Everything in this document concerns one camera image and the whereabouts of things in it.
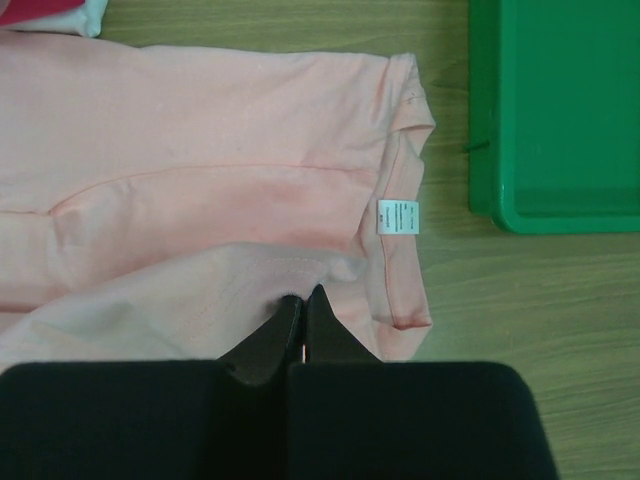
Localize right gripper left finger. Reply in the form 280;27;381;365
1;296;303;479

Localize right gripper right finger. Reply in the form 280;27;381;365
289;287;558;479

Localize pink polo shirt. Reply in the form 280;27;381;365
1;32;435;368

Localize green plastic tray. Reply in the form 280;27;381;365
467;1;639;234

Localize white folded bottom shirt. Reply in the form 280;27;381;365
58;0;108;38

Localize magenta folded shirt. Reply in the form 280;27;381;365
1;0;85;27

